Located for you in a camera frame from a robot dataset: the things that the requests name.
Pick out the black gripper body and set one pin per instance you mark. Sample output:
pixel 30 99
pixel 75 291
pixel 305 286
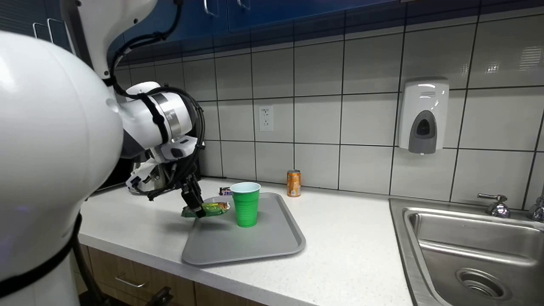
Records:
pixel 183 168

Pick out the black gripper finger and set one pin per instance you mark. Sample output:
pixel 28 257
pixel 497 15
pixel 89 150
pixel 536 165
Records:
pixel 198 199
pixel 188 197

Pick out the green granola bar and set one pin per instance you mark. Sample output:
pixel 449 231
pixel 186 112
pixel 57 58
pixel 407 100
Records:
pixel 218 207

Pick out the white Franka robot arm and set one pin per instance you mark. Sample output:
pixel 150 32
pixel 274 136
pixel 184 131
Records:
pixel 52 170

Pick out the grey plastic tray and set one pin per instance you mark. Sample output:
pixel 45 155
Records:
pixel 261 238

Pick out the green plastic cup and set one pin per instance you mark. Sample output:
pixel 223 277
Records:
pixel 245 206

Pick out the orange soda can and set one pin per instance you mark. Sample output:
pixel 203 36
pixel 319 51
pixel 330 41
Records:
pixel 293 184

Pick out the wooden lower cabinet drawers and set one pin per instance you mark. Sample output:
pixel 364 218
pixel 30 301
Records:
pixel 113 272

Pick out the blue upper cabinets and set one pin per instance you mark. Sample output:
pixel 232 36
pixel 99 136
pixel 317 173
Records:
pixel 341 14

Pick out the stainless steel sink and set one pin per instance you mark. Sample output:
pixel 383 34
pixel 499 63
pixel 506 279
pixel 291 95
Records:
pixel 477 255

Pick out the chrome faucet knob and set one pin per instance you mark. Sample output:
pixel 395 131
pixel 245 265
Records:
pixel 497 204

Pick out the chrome sink faucet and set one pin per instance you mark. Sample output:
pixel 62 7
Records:
pixel 538 207

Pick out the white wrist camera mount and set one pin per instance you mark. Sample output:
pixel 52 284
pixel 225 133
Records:
pixel 145 179

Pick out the white wall outlet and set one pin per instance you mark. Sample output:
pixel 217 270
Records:
pixel 266 119

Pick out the white wall soap dispenser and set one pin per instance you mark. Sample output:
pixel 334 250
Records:
pixel 424 112

